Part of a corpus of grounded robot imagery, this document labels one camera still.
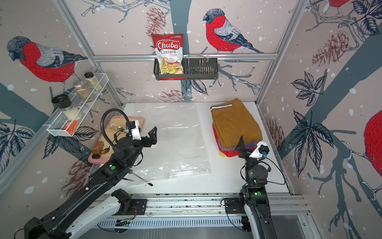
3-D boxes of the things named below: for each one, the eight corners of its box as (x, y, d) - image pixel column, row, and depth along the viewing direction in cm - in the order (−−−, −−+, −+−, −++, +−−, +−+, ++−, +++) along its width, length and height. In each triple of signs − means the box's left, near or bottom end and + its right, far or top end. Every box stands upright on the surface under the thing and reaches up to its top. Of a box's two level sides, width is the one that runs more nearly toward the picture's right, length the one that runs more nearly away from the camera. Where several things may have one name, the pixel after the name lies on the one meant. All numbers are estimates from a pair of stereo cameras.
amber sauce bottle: (92, 159, 91) (89, 157, 89) (97, 143, 98) (95, 141, 96) (100, 158, 91) (98, 156, 89) (105, 142, 98) (103, 140, 96)
